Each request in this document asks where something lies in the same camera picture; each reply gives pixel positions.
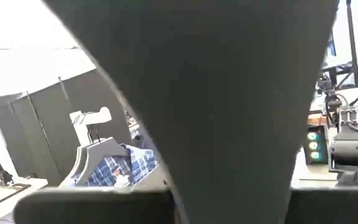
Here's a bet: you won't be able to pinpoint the blue plaid button shirt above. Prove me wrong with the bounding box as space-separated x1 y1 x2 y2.
73 144 160 187

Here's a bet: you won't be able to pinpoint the white clothes rack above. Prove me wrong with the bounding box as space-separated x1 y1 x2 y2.
69 106 113 147

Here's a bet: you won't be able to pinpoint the computer tower with lights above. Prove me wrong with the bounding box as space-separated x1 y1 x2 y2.
303 124 329 166

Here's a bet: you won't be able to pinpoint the grey partition panels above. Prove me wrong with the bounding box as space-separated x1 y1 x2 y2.
0 68 133 187

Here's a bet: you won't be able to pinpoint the white garment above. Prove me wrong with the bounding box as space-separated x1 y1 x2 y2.
42 0 340 224

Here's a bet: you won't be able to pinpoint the black pole stand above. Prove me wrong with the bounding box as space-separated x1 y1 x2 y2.
345 0 358 88

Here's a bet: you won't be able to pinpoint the grey plastic clothes hanger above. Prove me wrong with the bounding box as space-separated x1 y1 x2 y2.
73 136 131 187

